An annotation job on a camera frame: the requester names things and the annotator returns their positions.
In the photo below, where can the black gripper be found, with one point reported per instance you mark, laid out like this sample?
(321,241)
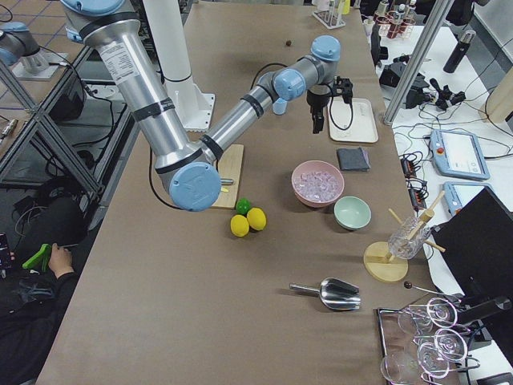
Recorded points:
(316,99)

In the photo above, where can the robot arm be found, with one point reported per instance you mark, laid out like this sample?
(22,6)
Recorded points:
(16,42)
(186,168)

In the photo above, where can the light blue cup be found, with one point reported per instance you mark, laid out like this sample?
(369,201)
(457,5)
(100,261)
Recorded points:
(280,106)

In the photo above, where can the wooden cup stand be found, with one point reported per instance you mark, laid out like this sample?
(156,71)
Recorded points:
(387,261)

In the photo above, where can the metal ice scoop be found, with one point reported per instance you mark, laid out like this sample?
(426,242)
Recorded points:
(334,293)

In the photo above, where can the cream rabbit tray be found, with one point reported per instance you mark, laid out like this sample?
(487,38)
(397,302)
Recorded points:
(352,124)

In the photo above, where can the grey folded cloth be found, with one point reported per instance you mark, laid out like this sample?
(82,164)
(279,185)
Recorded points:
(353,159)

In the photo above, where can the pink bowl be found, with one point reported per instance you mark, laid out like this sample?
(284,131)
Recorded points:
(317,183)

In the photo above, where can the wooden cutting board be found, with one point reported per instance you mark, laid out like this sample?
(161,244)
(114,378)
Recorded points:
(230,168)

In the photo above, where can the mint green bowl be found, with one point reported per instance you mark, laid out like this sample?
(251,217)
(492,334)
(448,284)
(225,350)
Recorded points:
(352,213)

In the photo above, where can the green lime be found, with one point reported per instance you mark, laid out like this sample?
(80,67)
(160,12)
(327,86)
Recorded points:
(243,206)

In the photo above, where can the yellow lemon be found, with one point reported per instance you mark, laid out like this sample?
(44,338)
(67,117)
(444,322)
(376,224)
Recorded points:
(257,219)
(239,225)

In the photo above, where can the blue teach pendant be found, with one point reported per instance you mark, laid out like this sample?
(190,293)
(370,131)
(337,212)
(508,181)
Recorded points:
(458,194)
(458,154)

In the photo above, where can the crystal glass on stand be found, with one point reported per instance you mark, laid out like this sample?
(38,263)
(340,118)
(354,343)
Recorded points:
(403,247)

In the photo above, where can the wine glass rack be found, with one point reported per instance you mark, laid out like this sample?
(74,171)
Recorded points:
(444,340)

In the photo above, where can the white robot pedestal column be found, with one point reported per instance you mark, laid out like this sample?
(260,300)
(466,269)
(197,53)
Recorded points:
(193,107)

